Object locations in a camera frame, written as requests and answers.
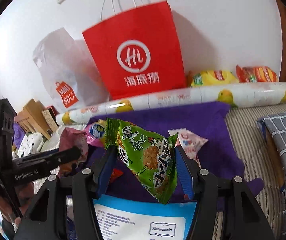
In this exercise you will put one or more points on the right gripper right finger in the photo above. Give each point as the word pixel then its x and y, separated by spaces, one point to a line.
pixel 243 217

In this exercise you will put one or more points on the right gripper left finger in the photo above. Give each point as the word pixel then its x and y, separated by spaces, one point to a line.
pixel 46 216

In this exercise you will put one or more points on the red gold snack packet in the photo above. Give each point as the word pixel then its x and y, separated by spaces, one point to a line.
pixel 115 175

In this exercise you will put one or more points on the red white long snack packet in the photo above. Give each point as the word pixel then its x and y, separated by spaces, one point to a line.
pixel 191 144

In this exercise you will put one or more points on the green snack packet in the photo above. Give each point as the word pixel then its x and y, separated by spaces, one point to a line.
pixel 149 156

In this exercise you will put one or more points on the left hand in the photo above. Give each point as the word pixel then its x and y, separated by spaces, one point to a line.
pixel 24 193

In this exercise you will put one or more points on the wooden side furniture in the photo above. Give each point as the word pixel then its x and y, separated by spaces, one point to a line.
pixel 32 120

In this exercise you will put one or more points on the purple towel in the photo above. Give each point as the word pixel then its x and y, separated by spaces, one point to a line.
pixel 205 136

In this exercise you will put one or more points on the blue white box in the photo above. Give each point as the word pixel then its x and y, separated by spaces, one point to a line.
pixel 126 219

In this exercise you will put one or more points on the red decorated box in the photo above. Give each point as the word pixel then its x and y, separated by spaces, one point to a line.
pixel 49 114

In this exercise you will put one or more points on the pink yellow snack packet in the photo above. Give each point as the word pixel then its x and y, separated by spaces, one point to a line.
pixel 95 133

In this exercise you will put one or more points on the striped mattress cover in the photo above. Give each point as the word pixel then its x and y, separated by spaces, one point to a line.
pixel 235 145

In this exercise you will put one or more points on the small white candy packet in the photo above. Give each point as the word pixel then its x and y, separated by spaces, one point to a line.
pixel 175 131

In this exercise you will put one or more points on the white Miniso plastic bag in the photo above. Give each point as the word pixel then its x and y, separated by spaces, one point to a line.
pixel 69 73

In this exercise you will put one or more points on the rolled duck print paper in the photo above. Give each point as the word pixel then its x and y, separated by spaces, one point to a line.
pixel 241 95

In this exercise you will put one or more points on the yellow chips bag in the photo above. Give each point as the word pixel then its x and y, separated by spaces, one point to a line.
pixel 210 78

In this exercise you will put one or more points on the orange chips bag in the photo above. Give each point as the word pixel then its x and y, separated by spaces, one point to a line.
pixel 255 74

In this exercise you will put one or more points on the red Haidilao paper bag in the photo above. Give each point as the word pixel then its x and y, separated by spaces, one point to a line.
pixel 137 51

